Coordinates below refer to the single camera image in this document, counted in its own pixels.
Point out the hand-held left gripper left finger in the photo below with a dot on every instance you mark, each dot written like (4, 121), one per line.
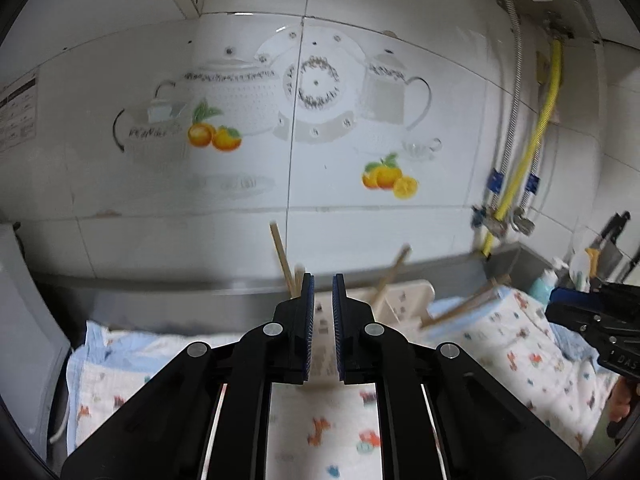
(306, 330)

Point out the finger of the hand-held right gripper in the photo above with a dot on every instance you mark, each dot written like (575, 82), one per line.
(580, 317)
(595, 294)

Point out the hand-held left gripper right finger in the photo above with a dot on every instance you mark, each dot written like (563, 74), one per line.
(339, 330)

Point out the brown wooden chopstick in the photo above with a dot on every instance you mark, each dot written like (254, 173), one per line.
(392, 272)
(281, 255)
(299, 275)
(465, 305)

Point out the white plastic utensil holder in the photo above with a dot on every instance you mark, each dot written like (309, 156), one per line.
(405, 300)

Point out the person's right hand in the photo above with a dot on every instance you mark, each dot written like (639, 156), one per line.
(621, 402)

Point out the light blue bottle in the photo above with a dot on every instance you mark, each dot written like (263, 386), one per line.
(544, 285)

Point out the printed cartoon blanket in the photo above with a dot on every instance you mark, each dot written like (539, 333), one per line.
(505, 360)

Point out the metal water valve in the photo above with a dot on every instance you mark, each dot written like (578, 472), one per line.
(487, 220)
(524, 222)

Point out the white microwave oven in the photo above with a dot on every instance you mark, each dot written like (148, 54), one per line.
(30, 340)

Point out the white wall notice sticker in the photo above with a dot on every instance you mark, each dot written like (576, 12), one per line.
(19, 115)

